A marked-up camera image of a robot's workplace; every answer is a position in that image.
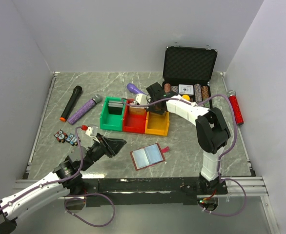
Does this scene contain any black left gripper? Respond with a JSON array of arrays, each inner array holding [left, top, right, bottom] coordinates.
[[81, 133, 126, 171]]

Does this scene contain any red leather card holder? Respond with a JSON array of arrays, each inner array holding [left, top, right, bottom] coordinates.
[[130, 143, 170, 171]]

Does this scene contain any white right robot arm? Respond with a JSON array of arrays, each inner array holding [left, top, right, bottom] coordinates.
[[146, 82, 231, 194]]

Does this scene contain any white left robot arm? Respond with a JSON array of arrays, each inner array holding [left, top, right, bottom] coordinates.
[[0, 135, 126, 234]]

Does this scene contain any red plastic card bin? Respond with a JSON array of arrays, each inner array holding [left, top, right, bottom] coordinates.
[[123, 99, 147, 134]]

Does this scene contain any white playing card deck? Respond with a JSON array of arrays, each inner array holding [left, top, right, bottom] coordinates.
[[178, 84, 194, 96]]

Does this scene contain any yellow plastic card bin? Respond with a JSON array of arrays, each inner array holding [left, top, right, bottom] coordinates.
[[145, 112, 170, 137]]

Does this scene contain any blue owl card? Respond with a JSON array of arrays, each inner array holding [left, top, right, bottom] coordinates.
[[65, 133, 80, 146]]

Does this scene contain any red owl card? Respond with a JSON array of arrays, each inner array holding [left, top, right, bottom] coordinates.
[[54, 130, 68, 143]]

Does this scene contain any purple plastic toy microphone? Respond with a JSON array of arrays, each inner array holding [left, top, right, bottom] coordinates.
[[126, 83, 145, 94]]

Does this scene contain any yellow poker dealer chip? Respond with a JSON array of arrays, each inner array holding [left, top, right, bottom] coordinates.
[[182, 95, 190, 101]]

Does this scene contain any black poker chip case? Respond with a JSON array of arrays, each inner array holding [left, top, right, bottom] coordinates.
[[162, 46, 218, 103]]

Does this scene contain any purple glitter toy microphone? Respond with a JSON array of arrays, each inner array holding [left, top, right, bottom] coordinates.
[[67, 94, 102, 125]]

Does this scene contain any black toy microphone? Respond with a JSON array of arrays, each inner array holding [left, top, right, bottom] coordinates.
[[60, 85, 82, 122]]

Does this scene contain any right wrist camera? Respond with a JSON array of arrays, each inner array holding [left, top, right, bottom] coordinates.
[[135, 93, 149, 105]]

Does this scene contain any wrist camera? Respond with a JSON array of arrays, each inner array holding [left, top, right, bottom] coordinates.
[[81, 125, 99, 139], [135, 93, 149, 105]]

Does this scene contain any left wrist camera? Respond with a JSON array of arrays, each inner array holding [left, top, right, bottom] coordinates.
[[81, 125, 99, 139]]

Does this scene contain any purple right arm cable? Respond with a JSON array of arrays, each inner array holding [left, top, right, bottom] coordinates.
[[121, 94, 238, 176]]

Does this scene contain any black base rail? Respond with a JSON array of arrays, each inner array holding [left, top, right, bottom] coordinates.
[[69, 177, 228, 205]]

